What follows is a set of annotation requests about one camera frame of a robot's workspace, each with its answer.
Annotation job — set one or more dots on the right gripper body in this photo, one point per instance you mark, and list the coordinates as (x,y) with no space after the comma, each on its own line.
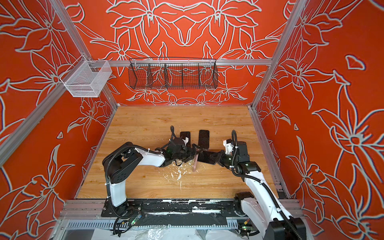
(225,160)

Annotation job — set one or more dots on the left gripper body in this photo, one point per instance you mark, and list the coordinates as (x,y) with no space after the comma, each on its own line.
(185,153)

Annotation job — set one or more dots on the pink phone case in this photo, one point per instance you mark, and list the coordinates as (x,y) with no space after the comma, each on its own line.
(195,160)

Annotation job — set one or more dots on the black phone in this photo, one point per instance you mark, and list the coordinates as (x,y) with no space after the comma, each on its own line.
(186,134)

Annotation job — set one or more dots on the dark phone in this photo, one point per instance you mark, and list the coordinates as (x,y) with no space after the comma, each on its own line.
(204,139)

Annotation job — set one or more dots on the purple phone case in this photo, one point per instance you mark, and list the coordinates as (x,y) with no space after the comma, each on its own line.
(207,157)

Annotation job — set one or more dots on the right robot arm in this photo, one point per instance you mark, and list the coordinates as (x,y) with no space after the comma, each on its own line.
(270,217)

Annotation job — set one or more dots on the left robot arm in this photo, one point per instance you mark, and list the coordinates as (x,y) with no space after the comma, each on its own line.
(119,165)

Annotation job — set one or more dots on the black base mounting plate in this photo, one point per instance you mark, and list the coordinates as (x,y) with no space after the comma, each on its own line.
(221,207)

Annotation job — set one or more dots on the clear plastic bin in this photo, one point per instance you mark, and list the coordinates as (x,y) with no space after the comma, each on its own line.
(86,79)

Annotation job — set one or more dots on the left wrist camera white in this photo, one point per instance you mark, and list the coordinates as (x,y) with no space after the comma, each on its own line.
(186,140)

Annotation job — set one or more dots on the white cable duct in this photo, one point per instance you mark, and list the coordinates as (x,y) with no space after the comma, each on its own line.
(108,225)

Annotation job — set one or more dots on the black wire basket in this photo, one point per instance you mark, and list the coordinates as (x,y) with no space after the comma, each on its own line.
(173,74)

